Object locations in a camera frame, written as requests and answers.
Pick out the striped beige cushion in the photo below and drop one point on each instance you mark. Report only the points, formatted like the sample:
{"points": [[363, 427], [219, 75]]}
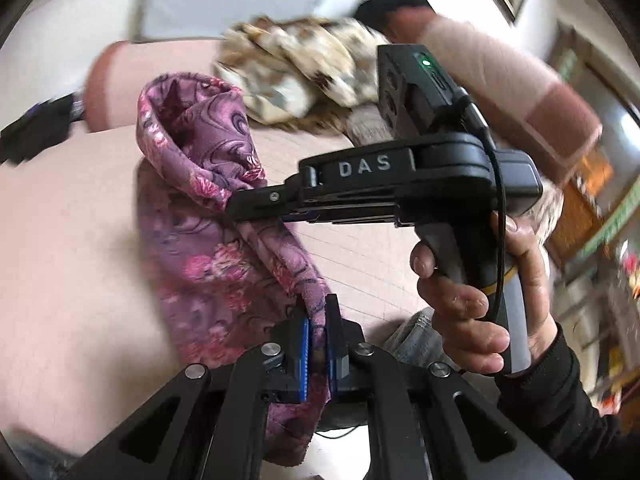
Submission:
{"points": [[367, 125]]}

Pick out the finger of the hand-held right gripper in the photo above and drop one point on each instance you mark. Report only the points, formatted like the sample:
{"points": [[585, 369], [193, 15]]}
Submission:
{"points": [[310, 207]]}

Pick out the person's right hand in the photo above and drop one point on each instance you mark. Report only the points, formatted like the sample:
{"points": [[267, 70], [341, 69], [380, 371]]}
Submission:
{"points": [[460, 320]]}

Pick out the person's right forearm black sleeve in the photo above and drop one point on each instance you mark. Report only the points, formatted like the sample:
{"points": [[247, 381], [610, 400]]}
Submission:
{"points": [[565, 410]]}

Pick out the black cloth on bolster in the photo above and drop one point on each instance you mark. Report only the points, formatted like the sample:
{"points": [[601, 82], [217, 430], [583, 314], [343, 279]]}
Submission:
{"points": [[395, 5]]}

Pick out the pink brown bolster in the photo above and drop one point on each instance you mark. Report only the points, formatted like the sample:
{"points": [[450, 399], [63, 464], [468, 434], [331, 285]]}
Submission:
{"points": [[490, 80]]}

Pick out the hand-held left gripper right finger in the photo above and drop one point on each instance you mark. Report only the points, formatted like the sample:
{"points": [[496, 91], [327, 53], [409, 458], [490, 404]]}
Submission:
{"points": [[332, 350]]}

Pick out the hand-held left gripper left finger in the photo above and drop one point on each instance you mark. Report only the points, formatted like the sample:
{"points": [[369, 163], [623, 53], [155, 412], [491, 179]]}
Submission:
{"points": [[300, 355]]}

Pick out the beige floral blanket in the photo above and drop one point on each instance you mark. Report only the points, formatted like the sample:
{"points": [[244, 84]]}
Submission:
{"points": [[300, 70]]}

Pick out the crumpled black garment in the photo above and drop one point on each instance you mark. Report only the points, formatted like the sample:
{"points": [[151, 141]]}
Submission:
{"points": [[35, 127]]}

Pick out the purple floral shirt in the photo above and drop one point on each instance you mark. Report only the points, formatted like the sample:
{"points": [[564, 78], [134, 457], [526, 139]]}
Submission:
{"points": [[215, 260]]}

